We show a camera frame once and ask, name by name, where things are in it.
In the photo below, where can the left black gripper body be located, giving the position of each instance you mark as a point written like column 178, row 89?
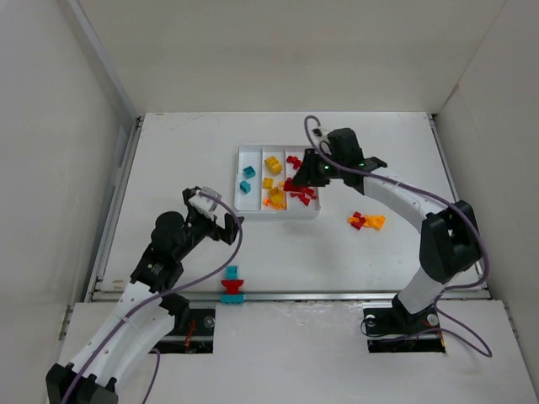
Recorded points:
column 208, row 225

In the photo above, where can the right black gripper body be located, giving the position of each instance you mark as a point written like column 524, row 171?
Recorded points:
column 314, row 171

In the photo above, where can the red duplo brick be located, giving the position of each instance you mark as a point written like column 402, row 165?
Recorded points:
column 289, row 186

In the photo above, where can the yellow duplo brick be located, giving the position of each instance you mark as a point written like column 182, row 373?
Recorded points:
column 273, row 165

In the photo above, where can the teal frog duplo piece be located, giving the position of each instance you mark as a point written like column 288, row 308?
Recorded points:
column 232, row 285

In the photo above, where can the yellow striped slope duplo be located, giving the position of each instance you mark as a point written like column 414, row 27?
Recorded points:
column 277, row 196

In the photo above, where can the teal duplo brick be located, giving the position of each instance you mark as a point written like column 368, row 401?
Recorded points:
column 244, row 187
column 249, row 172

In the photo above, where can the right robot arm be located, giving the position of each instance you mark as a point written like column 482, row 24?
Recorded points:
column 449, row 239

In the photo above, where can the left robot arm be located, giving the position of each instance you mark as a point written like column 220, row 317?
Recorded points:
column 150, row 307

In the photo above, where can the red orange lego pile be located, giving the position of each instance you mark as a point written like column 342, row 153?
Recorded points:
column 359, row 221

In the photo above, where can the white three-compartment tray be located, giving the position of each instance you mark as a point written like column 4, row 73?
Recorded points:
column 251, row 205

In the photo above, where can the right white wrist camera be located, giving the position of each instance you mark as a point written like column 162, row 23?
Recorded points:
column 320, row 134

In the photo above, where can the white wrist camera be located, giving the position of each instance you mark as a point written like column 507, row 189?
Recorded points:
column 320, row 134
column 204, row 201

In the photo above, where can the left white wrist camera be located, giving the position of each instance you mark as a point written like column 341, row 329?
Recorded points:
column 204, row 201

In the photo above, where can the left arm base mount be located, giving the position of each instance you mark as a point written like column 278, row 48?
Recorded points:
column 193, row 327

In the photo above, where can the aluminium front rail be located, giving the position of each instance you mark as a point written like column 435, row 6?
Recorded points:
column 260, row 296

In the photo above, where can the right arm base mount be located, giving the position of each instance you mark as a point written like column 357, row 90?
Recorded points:
column 389, row 333

